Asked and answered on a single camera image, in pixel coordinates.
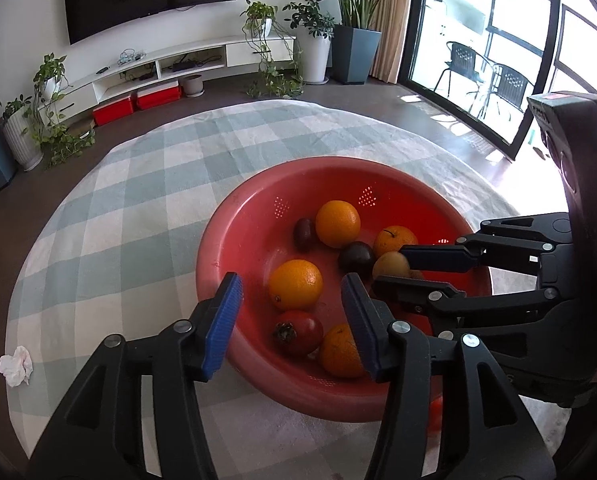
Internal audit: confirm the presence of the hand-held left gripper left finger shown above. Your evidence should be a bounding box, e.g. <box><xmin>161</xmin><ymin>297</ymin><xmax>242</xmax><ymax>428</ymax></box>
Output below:
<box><xmin>26</xmin><ymin>272</ymin><xmax>244</xmax><ymax>480</ymax></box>

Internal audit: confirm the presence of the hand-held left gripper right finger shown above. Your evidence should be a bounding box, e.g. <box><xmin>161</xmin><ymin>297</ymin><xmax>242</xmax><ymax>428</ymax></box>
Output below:
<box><xmin>341</xmin><ymin>272</ymin><xmax>557</xmax><ymax>480</ymax></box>

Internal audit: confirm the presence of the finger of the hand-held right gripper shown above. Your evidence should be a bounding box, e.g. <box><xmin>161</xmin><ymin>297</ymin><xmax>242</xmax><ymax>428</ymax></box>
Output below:
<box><xmin>399</xmin><ymin>212</ymin><xmax>574</xmax><ymax>277</ymax></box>
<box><xmin>372</xmin><ymin>276</ymin><xmax>578</xmax><ymax>335</ymax></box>

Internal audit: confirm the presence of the orange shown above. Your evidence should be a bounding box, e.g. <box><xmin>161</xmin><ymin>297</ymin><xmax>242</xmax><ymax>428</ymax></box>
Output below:
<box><xmin>315</xmin><ymin>200</ymin><xmax>362</xmax><ymax>249</ymax></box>
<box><xmin>373</xmin><ymin>225</ymin><xmax>419</xmax><ymax>257</ymax></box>
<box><xmin>319</xmin><ymin>323</ymin><xmax>367</xmax><ymax>379</ymax></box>
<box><xmin>268</xmin><ymin>259</ymin><xmax>324</xmax><ymax>311</ymax></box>

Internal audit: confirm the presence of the tan round fruit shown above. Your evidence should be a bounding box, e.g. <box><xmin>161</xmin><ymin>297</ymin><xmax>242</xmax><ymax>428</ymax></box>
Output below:
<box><xmin>371</xmin><ymin>251</ymin><xmax>412</xmax><ymax>281</ymax></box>

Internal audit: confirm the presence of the red tomato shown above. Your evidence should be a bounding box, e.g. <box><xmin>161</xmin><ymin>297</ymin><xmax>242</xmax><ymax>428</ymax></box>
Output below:
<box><xmin>272</xmin><ymin>310</ymin><xmax>324</xmax><ymax>357</ymax></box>

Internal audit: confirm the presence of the dark purple passion fruit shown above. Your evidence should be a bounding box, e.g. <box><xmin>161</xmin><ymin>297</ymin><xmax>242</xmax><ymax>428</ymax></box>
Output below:
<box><xmin>337</xmin><ymin>241</ymin><xmax>377</xmax><ymax>276</ymax></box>
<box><xmin>292</xmin><ymin>217</ymin><xmax>315</xmax><ymax>252</ymax></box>

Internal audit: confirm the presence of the red plastic colander bowl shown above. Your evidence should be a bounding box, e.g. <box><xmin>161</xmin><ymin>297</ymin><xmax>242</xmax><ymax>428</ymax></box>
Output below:
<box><xmin>196</xmin><ymin>156</ymin><xmax>494</xmax><ymax>423</ymax></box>

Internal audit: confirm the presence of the black balcony chair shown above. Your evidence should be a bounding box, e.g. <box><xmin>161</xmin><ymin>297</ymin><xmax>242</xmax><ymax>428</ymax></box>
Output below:
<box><xmin>471</xmin><ymin>62</ymin><xmax>534</xmax><ymax>121</ymax></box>
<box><xmin>435</xmin><ymin>41</ymin><xmax>494</xmax><ymax>101</ymax></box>

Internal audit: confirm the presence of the glass sliding door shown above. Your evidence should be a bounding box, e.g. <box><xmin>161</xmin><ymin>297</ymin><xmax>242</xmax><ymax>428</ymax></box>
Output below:
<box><xmin>399</xmin><ymin>0</ymin><xmax>597</xmax><ymax>161</ymax></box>

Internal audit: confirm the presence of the checked green white tablecloth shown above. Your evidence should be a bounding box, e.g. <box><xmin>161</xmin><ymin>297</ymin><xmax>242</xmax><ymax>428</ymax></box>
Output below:
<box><xmin>6</xmin><ymin>99</ymin><xmax>574</xmax><ymax>480</ymax></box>

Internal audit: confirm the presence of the crumpled white tissue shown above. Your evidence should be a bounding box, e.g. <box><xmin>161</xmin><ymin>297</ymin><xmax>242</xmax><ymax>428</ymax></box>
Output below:
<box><xmin>0</xmin><ymin>346</ymin><xmax>34</xmax><ymax>387</ymax></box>

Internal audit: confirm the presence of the tall plant in grey-blue pot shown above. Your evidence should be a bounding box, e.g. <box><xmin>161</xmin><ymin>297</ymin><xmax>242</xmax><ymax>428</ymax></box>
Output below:
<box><xmin>309</xmin><ymin>0</ymin><xmax>429</xmax><ymax>86</ymax></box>

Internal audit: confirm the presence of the leafy plant in tall white pot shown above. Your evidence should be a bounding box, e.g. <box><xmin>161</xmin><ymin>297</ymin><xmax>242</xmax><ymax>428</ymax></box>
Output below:
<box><xmin>282</xmin><ymin>0</ymin><xmax>335</xmax><ymax>85</ymax></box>

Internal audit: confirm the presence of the red storage box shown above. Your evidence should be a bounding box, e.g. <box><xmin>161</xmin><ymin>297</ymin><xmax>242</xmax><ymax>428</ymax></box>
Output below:
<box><xmin>92</xmin><ymin>97</ymin><xmax>135</xmax><ymax>127</ymax></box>
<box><xmin>136</xmin><ymin>85</ymin><xmax>182</xmax><ymax>111</ymax></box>

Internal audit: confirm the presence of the beige curtain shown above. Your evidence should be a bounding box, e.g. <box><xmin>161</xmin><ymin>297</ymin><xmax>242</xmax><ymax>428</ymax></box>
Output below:
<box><xmin>369</xmin><ymin>0</ymin><xmax>414</xmax><ymax>85</ymax></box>

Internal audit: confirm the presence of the white television cabinet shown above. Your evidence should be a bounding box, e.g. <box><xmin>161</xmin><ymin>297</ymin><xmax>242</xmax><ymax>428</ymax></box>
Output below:
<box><xmin>38</xmin><ymin>35</ymin><xmax>296</xmax><ymax>121</ymax></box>

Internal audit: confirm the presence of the plant in white ribbed pot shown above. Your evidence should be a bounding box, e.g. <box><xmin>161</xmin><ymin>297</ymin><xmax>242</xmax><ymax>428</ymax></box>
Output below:
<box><xmin>1</xmin><ymin>95</ymin><xmax>44</xmax><ymax>172</ymax></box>

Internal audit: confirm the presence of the trailing plant in white pot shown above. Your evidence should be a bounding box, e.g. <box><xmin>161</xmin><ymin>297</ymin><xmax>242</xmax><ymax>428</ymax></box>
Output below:
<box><xmin>239</xmin><ymin>0</ymin><xmax>304</xmax><ymax>100</ymax></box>
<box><xmin>28</xmin><ymin>52</ymin><xmax>96</xmax><ymax>168</ymax></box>

